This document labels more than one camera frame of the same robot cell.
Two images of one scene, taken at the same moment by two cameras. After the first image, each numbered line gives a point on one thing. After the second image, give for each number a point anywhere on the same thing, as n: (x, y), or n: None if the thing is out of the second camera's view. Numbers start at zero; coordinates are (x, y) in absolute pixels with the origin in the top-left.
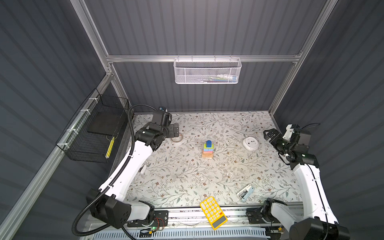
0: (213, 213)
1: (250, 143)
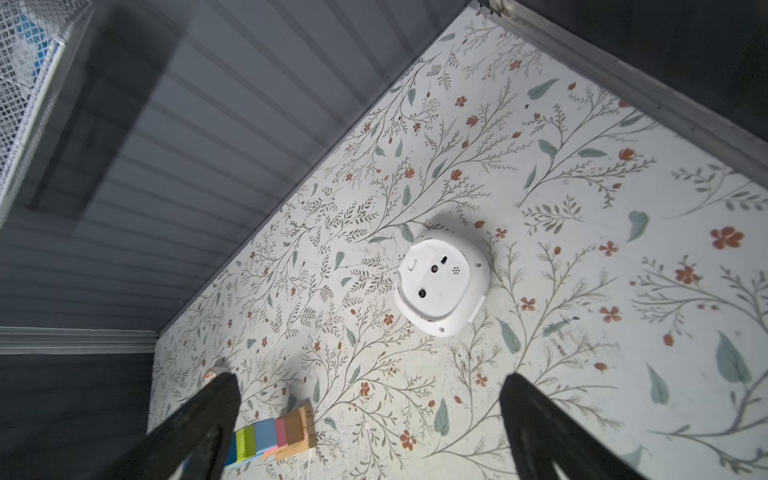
0: None
1: (443, 279)
